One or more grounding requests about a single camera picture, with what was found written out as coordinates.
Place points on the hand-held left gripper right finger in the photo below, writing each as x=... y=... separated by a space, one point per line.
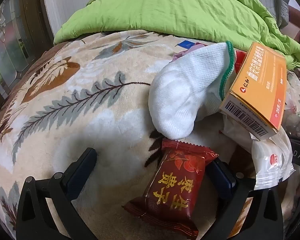
x=222 y=180

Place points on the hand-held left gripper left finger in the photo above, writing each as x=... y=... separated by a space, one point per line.
x=81 y=172

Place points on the red snack packet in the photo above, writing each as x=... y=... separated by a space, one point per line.
x=175 y=185

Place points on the white sock with green cuff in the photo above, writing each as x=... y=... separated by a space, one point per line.
x=180 y=100

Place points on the blue and white box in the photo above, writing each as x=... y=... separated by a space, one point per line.
x=185 y=44

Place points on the white plastic packet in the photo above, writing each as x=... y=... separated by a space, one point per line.
x=267 y=160

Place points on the leaf print beige blanket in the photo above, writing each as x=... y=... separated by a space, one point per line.
x=90 y=120

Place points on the orange medicine box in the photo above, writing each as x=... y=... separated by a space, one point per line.
x=257 y=92

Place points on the small red packet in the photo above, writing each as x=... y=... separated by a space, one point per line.
x=239 y=61

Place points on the purple plastic packet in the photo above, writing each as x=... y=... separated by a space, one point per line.
x=187 y=52

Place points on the grey quilted pillow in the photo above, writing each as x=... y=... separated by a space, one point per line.
x=281 y=5

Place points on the glass panel door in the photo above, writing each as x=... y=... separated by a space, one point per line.
x=10 y=37

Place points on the green quilt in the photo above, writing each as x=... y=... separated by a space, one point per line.
x=177 y=10

